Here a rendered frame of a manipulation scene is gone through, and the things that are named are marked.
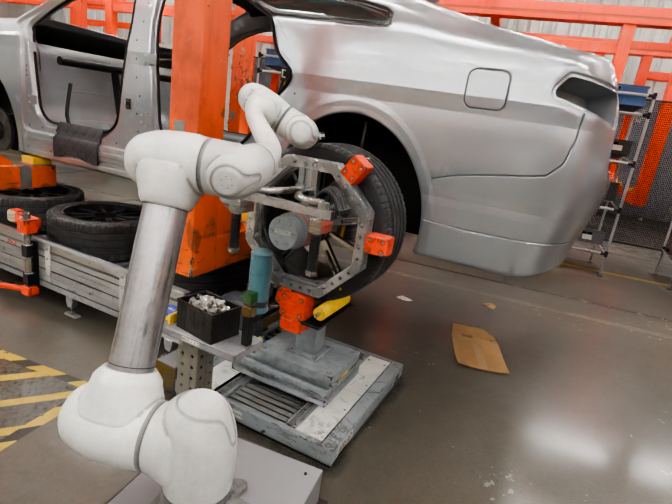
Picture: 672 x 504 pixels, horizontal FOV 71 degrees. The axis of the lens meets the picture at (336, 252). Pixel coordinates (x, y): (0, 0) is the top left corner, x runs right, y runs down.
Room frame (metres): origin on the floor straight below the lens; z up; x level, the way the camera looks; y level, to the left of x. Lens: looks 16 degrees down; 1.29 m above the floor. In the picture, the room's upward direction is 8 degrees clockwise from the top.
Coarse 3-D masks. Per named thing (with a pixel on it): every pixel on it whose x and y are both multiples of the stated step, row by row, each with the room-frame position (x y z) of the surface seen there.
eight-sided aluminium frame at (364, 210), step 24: (288, 168) 1.90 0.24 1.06; (312, 168) 1.81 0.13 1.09; (336, 168) 1.76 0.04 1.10; (360, 192) 1.77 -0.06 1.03; (360, 216) 1.71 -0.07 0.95; (264, 240) 1.95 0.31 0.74; (360, 240) 1.71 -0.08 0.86; (360, 264) 1.70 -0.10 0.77; (288, 288) 1.83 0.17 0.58; (312, 288) 1.78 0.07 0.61
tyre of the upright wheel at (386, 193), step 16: (320, 144) 1.90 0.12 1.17; (336, 144) 1.94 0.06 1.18; (336, 160) 1.86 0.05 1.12; (368, 160) 1.91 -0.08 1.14; (368, 176) 1.80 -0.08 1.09; (384, 176) 1.90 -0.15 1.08; (368, 192) 1.80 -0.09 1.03; (384, 192) 1.80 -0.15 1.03; (384, 208) 1.77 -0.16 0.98; (400, 208) 1.90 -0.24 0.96; (384, 224) 1.76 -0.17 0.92; (400, 224) 1.88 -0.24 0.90; (400, 240) 1.90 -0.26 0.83; (368, 256) 1.78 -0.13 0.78; (288, 272) 1.93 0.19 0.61; (368, 272) 1.77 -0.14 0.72; (384, 272) 1.95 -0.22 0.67; (336, 288) 1.83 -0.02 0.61; (352, 288) 1.80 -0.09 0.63
